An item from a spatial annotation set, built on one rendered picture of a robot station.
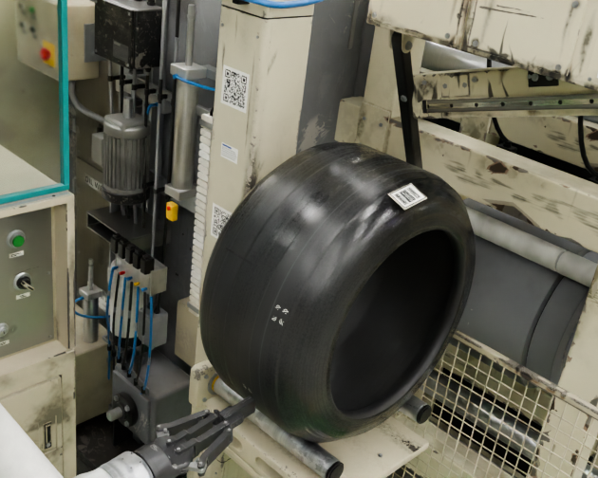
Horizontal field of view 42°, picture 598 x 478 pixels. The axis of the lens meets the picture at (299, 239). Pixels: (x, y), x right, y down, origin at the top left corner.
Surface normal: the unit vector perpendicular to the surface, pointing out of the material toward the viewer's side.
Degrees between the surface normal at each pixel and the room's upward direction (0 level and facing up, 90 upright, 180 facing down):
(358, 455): 0
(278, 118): 90
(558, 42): 90
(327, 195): 29
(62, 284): 90
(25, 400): 90
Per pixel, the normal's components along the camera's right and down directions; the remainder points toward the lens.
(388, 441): 0.12, -0.89
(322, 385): 0.55, 0.46
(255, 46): -0.70, 0.24
